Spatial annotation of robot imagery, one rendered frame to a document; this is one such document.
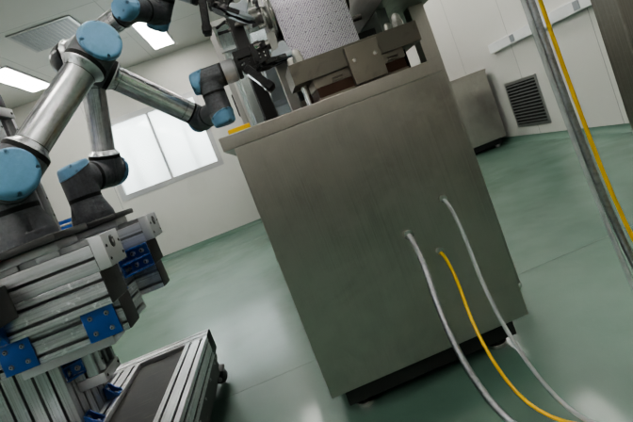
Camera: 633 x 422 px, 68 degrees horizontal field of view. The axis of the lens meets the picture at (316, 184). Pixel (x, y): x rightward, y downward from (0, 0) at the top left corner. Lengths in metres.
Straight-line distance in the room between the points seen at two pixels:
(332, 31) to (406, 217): 0.67
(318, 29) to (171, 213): 5.89
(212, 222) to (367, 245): 5.95
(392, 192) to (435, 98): 0.29
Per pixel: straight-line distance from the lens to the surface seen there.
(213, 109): 1.55
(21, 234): 1.41
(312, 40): 1.62
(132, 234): 1.84
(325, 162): 1.31
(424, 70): 1.40
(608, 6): 1.06
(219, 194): 7.17
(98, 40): 1.44
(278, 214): 1.31
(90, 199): 1.89
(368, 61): 1.40
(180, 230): 7.29
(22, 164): 1.30
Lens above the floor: 0.79
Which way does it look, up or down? 4 degrees down
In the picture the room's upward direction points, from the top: 21 degrees counter-clockwise
